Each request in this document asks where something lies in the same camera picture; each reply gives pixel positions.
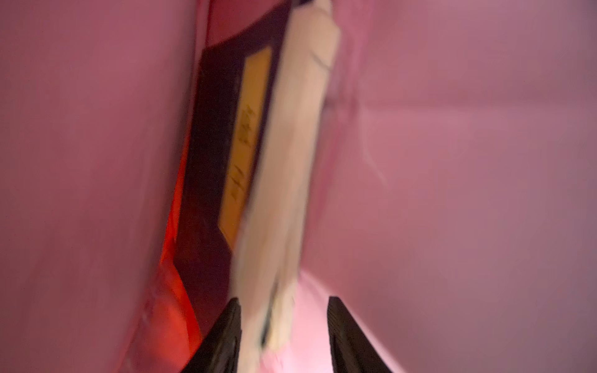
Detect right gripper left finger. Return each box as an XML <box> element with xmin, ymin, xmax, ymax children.
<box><xmin>180</xmin><ymin>298</ymin><xmax>242</xmax><ymax>373</ymax></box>

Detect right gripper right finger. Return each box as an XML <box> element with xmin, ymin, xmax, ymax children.
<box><xmin>327</xmin><ymin>296</ymin><xmax>391</xmax><ymax>373</ymax></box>

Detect purple book yellow label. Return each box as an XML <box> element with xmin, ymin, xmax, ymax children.
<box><xmin>174</xmin><ymin>1</ymin><xmax>340</xmax><ymax>372</ymax></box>

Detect pink student backpack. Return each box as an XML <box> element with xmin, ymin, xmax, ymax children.
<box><xmin>1</xmin><ymin>1</ymin><xmax>596</xmax><ymax>372</ymax></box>

